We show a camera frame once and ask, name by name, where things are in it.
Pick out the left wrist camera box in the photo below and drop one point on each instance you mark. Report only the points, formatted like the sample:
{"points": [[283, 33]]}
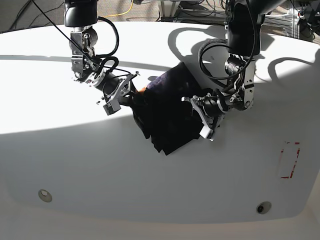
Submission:
{"points": [[207, 133]]}

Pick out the table grommet hole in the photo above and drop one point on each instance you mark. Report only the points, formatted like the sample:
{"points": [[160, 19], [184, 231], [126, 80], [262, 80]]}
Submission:
{"points": [[264, 207], [45, 196]]}

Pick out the black printed t-shirt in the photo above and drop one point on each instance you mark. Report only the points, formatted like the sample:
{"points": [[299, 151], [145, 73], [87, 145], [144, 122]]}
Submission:
{"points": [[161, 114]]}

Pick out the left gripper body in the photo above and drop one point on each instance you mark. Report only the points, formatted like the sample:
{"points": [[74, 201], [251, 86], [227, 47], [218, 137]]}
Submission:
{"points": [[210, 108]]}

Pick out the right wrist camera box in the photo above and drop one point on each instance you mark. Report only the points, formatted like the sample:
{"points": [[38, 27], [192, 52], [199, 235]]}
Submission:
{"points": [[111, 107]]}

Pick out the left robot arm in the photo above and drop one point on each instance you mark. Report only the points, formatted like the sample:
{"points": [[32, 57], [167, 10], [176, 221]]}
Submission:
{"points": [[243, 21]]}

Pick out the red tape rectangle marking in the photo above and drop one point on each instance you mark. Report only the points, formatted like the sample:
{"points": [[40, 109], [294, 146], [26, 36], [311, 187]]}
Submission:
{"points": [[288, 159]]}

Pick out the right table grommet hole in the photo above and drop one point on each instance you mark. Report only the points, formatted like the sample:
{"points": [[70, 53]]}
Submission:
{"points": [[264, 207]]}

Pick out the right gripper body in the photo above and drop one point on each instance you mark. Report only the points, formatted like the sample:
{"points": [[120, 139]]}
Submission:
{"points": [[114, 87]]}

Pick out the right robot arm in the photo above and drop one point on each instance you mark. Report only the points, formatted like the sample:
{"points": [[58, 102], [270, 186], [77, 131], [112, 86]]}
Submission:
{"points": [[88, 67]]}

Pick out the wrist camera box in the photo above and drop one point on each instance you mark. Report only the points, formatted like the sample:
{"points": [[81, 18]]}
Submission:
{"points": [[111, 107], [207, 133]]}

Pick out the left table grommet hole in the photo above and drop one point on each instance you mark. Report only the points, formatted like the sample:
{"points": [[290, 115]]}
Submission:
{"points": [[45, 196]]}

